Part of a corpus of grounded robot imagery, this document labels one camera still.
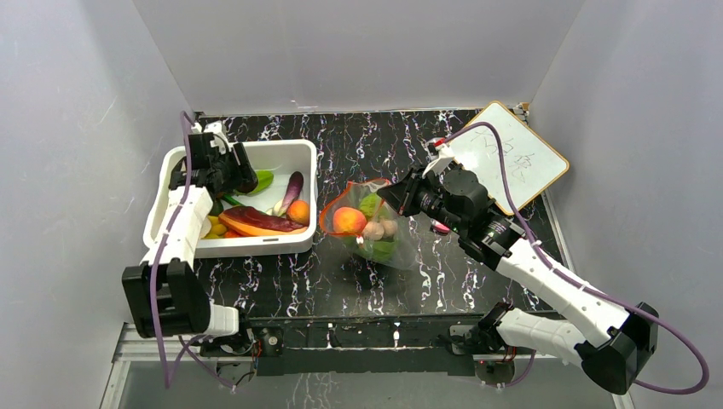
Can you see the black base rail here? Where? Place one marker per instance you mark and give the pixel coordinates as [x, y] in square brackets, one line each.
[357, 344]

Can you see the small whiteboard yellow frame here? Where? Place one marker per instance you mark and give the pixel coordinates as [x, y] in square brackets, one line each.
[529, 163]

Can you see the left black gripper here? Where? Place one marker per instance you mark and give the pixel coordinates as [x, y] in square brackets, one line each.
[244, 175]

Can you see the green leafy vegetable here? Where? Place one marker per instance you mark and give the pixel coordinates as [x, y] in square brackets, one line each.
[376, 251]

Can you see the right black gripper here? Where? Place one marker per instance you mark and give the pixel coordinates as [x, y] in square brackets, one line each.
[408, 196]

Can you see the garlic bulb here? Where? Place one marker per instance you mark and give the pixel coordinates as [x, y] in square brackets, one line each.
[373, 231]

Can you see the green cabbage head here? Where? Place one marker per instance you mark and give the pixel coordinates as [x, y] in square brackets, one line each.
[374, 208]

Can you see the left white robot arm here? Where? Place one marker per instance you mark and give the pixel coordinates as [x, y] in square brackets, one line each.
[164, 295]

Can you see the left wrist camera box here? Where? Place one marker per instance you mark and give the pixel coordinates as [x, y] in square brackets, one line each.
[218, 129]

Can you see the peach fruit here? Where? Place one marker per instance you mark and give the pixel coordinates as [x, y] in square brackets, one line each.
[348, 221]

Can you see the clear zip top bag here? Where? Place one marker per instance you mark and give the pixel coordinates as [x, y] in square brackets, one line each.
[406, 255]

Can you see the white plastic bin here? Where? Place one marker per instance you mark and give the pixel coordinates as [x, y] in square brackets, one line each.
[282, 157]

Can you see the small pink eraser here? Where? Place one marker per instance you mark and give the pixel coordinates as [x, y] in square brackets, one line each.
[439, 228]

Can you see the purple eggplant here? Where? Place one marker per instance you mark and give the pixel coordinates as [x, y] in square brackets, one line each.
[293, 190]

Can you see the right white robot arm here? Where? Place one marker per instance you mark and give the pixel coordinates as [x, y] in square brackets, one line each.
[611, 344]

